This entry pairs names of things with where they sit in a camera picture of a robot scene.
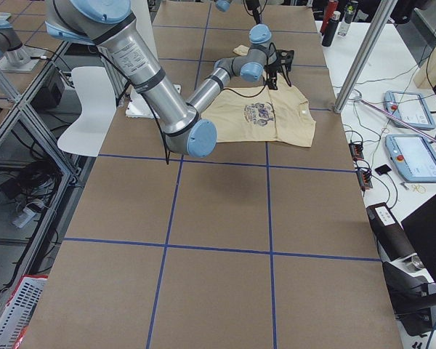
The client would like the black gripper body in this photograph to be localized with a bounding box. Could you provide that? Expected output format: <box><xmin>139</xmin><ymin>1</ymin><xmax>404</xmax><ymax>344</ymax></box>
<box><xmin>265</xmin><ymin>64</ymin><xmax>278</xmax><ymax>90</ymax></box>

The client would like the beige long-sleeve printed shirt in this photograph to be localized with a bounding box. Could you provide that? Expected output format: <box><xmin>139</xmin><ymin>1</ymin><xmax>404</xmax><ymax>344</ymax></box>
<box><xmin>201</xmin><ymin>44</ymin><xmax>317</xmax><ymax>148</ymax></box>

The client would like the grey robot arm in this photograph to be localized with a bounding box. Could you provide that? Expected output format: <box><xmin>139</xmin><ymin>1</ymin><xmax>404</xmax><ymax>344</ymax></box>
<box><xmin>214</xmin><ymin>0</ymin><xmax>233</xmax><ymax>12</ymax></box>
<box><xmin>46</xmin><ymin>1</ymin><xmax>276</xmax><ymax>158</ymax></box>

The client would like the black insulated bottle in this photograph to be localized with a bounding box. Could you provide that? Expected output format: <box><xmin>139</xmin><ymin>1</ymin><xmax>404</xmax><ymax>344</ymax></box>
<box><xmin>321</xmin><ymin>11</ymin><xmax>341</xmax><ymax>47</ymax></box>

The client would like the red water bottle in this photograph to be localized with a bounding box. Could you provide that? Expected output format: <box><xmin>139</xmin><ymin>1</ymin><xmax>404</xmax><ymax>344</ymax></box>
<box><xmin>320</xmin><ymin>0</ymin><xmax>339</xmax><ymax>35</ymax></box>

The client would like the clear water bottle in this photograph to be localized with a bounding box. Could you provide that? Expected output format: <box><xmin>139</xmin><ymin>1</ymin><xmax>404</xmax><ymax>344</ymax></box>
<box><xmin>337</xmin><ymin>0</ymin><xmax>358</xmax><ymax>36</ymax></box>

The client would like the far blue teach pendant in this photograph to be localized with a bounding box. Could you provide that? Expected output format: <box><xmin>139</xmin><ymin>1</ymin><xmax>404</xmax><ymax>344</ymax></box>
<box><xmin>384</xmin><ymin>90</ymin><xmax>436</xmax><ymax>130</ymax></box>

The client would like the blue teach pendant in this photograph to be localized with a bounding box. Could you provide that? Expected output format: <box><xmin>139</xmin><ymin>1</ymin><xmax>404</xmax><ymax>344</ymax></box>
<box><xmin>385</xmin><ymin>135</ymin><xmax>436</xmax><ymax>183</ymax></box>
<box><xmin>384</xmin><ymin>90</ymin><xmax>436</xmax><ymax>130</ymax></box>

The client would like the near blue teach pendant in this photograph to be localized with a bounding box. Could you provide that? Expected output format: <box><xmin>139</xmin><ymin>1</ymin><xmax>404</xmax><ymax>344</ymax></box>
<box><xmin>385</xmin><ymin>135</ymin><xmax>436</xmax><ymax>183</ymax></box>

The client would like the brown paper table cover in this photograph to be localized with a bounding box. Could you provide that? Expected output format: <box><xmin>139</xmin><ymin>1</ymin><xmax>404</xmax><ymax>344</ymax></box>
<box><xmin>22</xmin><ymin>6</ymin><xmax>402</xmax><ymax>348</ymax></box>

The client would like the white plastic chair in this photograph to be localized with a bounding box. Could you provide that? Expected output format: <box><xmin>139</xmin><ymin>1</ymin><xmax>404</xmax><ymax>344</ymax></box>
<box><xmin>57</xmin><ymin>66</ymin><xmax>117</xmax><ymax>157</ymax></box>

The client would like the long metal grabber stick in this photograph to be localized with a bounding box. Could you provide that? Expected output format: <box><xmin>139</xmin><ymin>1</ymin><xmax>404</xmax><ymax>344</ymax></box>
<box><xmin>354</xmin><ymin>97</ymin><xmax>436</xmax><ymax>144</ymax></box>

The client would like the black label printer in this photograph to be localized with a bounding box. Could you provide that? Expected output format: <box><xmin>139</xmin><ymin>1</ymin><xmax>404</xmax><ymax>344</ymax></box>
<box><xmin>366</xmin><ymin>203</ymin><xmax>416</xmax><ymax>261</ymax></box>

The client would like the black computer monitor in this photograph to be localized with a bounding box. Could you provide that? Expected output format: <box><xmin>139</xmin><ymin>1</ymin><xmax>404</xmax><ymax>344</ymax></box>
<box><xmin>401</xmin><ymin>194</ymin><xmax>436</xmax><ymax>282</ymax></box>

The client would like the white perforated basket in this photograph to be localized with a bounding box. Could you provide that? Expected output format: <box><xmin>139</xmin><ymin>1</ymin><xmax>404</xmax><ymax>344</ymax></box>
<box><xmin>0</xmin><ymin>275</ymin><xmax>48</xmax><ymax>348</ymax></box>

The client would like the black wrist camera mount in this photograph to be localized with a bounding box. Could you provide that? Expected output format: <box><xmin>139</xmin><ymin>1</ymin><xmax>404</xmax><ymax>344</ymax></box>
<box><xmin>276</xmin><ymin>49</ymin><xmax>295</xmax><ymax>73</ymax></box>

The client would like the aluminium frame post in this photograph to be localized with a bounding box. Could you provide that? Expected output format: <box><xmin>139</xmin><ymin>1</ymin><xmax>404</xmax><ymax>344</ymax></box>
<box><xmin>333</xmin><ymin>0</ymin><xmax>397</xmax><ymax>113</ymax></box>

